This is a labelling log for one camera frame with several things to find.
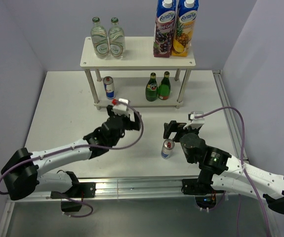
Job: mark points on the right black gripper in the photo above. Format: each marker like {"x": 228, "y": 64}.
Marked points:
{"x": 172, "y": 126}

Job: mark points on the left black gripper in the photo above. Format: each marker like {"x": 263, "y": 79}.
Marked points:
{"x": 130, "y": 125}

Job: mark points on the silver blue can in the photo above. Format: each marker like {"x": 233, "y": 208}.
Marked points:
{"x": 108, "y": 83}
{"x": 167, "y": 148}

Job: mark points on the green Perrier labelled bottle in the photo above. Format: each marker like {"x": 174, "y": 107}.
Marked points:
{"x": 151, "y": 88}

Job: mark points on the dark green gold-cap bottle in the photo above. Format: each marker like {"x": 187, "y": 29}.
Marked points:
{"x": 164, "y": 88}

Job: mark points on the clear bottle green cap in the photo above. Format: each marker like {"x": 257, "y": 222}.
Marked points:
{"x": 116, "y": 39}
{"x": 99, "y": 38}

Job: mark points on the clear bottle green cap front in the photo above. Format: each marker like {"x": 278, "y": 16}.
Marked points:
{"x": 116, "y": 39}

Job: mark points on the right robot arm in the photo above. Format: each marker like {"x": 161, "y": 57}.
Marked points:
{"x": 222, "y": 171}

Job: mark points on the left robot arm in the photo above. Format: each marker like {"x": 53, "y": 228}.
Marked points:
{"x": 27, "y": 172}

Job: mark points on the beige two-tier shelf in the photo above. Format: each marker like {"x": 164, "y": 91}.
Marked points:
{"x": 132, "y": 72}

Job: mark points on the pineapple juice carton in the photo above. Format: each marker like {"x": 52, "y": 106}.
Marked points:
{"x": 185, "y": 21}

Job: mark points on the red grape juice carton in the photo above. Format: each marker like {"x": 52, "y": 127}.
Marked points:
{"x": 164, "y": 28}

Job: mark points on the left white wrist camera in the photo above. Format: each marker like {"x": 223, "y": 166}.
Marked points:
{"x": 120, "y": 107}

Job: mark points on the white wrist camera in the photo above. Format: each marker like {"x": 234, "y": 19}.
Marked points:
{"x": 120, "y": 107}
{"x": 196, "y": 119}

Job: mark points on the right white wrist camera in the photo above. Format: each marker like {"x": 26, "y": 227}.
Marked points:
{"x": 196, "y": 119}

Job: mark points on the aluminium rail frame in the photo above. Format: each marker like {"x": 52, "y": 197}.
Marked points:
{"x": 65, "y": 113}

